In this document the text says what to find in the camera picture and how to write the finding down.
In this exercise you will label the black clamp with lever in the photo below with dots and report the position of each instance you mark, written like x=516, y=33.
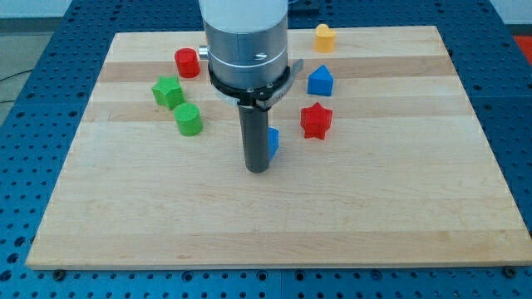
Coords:
x=262, y=98

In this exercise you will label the green star block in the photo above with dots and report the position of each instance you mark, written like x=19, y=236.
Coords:
x=168, y=92

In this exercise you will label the blue triangle block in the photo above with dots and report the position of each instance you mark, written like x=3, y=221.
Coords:
x=320, y=82

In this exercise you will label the yellow heart block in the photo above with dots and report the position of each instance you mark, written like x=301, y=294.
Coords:
x=325, y=38

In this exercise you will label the wooden board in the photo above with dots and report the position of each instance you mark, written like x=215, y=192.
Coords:
x=404, y=177

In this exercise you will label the red star block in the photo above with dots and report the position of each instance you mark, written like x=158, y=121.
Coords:
x=316, y=120

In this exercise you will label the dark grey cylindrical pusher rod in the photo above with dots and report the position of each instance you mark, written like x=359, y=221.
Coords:
x=254, y=129

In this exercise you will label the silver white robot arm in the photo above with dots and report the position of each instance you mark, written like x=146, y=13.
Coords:
x=247, y=41

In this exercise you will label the red cylinder block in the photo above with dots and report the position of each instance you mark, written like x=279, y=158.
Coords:
x=187, y=63

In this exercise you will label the blue cube block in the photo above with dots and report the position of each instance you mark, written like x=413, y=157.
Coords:
x=273, y=142

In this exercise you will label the green cylinder block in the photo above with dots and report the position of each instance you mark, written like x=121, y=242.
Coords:
x=188, y=119

